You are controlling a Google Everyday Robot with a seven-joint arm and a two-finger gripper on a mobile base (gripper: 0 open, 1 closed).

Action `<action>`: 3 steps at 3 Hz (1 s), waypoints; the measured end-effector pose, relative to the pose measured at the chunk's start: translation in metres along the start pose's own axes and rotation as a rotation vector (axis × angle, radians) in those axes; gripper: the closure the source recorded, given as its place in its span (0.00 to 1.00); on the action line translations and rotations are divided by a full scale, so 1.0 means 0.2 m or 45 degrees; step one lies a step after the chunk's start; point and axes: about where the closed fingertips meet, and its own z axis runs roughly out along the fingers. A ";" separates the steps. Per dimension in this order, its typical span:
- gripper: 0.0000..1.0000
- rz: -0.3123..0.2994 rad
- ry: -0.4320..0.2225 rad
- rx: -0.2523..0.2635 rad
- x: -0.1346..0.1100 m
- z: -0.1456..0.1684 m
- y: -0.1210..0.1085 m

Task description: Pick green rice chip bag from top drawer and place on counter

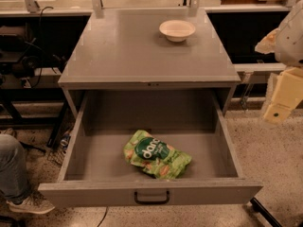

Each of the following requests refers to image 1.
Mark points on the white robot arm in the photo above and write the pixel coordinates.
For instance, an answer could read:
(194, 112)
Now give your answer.
(289, 39)

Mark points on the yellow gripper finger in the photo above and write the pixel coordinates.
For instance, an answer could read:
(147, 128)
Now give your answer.
(284, 93)

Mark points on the grey cabinet counter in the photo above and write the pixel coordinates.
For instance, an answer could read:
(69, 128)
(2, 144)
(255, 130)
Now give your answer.
(124, 49)

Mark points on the white sneaker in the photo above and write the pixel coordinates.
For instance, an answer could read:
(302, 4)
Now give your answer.
(35, 203)

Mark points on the grey open drawer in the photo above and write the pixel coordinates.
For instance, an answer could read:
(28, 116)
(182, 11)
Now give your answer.
(94, 171)

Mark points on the black floor bar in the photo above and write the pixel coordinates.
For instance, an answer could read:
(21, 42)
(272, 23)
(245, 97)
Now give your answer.
(259, 208)

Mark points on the person leg in jeans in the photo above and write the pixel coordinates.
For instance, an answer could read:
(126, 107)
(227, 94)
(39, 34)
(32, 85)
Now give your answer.
(14, 184)

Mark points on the dark machine on shelf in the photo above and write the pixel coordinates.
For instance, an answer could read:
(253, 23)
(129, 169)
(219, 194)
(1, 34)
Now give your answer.
(16, 43)

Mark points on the black drawer handle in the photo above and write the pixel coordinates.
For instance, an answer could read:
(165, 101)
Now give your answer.
(152, 198)

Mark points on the green rice chip bag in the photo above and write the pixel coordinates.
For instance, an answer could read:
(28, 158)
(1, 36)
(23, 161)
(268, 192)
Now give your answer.
(155, 157)

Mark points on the white paper bowl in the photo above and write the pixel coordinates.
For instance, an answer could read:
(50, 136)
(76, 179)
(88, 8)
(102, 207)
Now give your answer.
(177, 30)

